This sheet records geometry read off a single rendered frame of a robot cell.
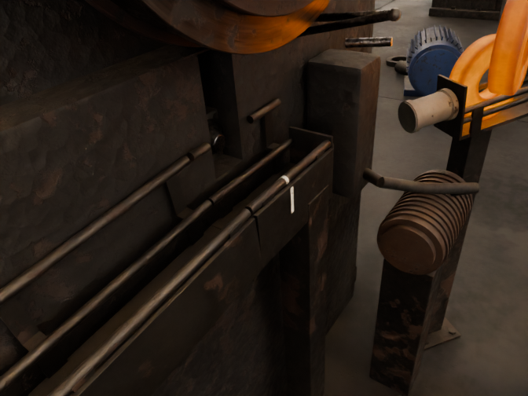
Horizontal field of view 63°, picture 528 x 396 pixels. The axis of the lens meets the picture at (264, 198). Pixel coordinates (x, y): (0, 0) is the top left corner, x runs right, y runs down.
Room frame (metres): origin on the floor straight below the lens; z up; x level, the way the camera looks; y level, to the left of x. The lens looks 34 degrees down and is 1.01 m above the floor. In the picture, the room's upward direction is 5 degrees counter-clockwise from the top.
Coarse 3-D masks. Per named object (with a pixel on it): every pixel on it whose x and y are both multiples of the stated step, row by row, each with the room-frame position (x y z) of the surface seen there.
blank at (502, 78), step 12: (516, 0) 0.58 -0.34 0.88; (504, 12) 0.58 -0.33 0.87; (516, 12) 0.57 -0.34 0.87; (504, 24) 0.57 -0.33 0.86; (516, 24) 0.56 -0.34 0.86; (504, 36) 0.56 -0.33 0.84; (516, 36) 0.55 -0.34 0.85; (504, 48) 0.56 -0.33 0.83; (516, 48) 0.55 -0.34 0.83; (492, 60) 0.57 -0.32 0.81; (504, 60) 0.56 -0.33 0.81; (516, 60) 0.55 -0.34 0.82; (492, 72) 0.57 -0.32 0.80; (504, 72) 0.56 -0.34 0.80; (516, 72) 0.56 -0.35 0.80; (492, 84) 0.58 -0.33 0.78; (504, 84) 0.56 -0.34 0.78; (516, 84) 0.59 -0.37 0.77
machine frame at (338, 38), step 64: (0, 0) 0.41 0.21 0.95; (64, 0) 0.45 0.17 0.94; (0, 64) 0.39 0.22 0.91; (64, 64) 0.44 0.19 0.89; (128, 64) 0.47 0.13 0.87; (192, 64) 0.50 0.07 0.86; (256, 64) 0.59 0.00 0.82; (0, 128) 0.33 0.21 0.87; (64, 128) 0.36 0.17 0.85; (128, 128) 0.41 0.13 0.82; (192, 128) 0.48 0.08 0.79; (256, 128) 0.58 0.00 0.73; (0, 192) 0.31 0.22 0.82; (64, 192) 0.35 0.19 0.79; (128, 192) 0.40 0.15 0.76; (192, 192) 0.47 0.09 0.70; (0, 256) 0.29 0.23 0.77; (128, 256) 0.38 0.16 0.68; (0, 320) 0.27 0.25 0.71; (64, 320) 0.31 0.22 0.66; (256, 320) 0.54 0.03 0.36; (192, 384) 0.41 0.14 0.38; (256, 384) 0.53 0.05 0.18
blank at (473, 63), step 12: (492, 36) 0.77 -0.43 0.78; (468, 48) 0.77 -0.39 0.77; (480, 48) 0.75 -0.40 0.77; (492, 48) 0.75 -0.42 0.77; (468, 60) 0.75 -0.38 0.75; (480, 60) 0.75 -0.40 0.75; (456, 72) 0.75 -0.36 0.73; (468, 72) 0.74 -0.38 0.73; (480, 72) 0.75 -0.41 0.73; (468, 84) 0.74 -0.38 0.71; (468, 96) 0.74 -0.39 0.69; (480, 96) 0.75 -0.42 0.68; (492, 96) 0.77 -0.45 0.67
